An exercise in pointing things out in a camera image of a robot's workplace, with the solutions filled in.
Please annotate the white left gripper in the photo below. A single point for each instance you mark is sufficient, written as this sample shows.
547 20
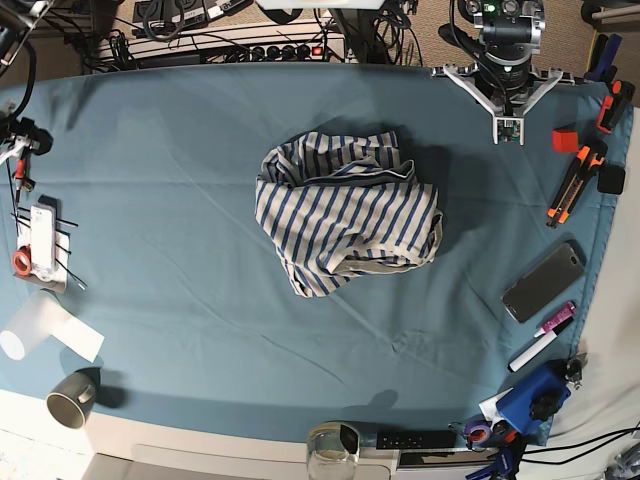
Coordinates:
506 127

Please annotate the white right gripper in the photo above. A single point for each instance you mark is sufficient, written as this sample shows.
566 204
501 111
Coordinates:
29 137

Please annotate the blue white striped T-shirt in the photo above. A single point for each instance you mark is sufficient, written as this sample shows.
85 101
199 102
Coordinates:
339 207

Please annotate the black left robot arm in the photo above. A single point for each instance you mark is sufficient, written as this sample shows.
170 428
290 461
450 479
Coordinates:
499 37

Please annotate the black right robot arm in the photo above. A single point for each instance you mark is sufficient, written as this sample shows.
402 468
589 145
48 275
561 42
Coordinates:
18 20

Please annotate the orange black clamp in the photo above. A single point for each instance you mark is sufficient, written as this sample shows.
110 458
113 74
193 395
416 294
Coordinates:
614 105

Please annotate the red cube block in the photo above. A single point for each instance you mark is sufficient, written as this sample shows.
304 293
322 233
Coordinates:
565 140

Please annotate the white plastic screw box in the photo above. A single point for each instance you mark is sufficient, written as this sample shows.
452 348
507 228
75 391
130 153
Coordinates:
42 241

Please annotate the orange black utility knife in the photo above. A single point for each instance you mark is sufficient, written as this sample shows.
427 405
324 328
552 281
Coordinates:
582 168

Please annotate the black square box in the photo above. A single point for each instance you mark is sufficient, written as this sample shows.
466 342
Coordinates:
611 179

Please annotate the red tape roll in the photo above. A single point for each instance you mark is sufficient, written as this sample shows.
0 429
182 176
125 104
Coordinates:
21 261

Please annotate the blue table cloth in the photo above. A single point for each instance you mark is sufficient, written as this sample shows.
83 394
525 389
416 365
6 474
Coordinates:
202 330

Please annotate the translucent white plastic cup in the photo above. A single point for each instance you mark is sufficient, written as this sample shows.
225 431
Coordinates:
37 320

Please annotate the smartphone in clear case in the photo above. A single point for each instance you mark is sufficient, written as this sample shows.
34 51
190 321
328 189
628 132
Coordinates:
543 283

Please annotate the pink marker pen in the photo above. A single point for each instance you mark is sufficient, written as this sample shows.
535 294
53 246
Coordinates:
564 313

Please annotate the black power strip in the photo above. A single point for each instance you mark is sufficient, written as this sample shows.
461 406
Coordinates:
265 53

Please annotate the grey metal mug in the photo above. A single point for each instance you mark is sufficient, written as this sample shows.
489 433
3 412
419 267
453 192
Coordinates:
71 402

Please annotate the white board marker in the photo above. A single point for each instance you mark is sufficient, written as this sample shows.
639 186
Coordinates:
538 346

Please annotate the blue clamp tool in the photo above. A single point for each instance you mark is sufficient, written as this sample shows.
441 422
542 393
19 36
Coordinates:
536 398

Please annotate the purple tape roll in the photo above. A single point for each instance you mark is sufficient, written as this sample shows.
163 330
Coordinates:
477 433

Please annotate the black remote control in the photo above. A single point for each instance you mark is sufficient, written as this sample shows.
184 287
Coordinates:
415 440

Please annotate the clear glass jar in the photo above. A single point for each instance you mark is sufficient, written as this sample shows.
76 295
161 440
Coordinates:
333 450

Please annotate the red handled screwdriver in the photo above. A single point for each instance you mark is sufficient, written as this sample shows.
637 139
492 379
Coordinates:
22 181

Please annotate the black cable tie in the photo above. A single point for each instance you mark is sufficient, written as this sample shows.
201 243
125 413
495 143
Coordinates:
62 261

